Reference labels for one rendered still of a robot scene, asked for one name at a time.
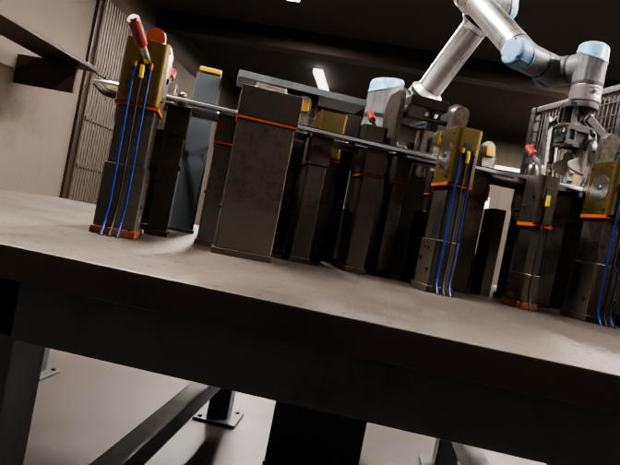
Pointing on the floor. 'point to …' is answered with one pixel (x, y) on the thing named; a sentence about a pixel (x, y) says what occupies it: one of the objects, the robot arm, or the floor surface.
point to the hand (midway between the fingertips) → (575, 184)
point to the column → (313, 437)
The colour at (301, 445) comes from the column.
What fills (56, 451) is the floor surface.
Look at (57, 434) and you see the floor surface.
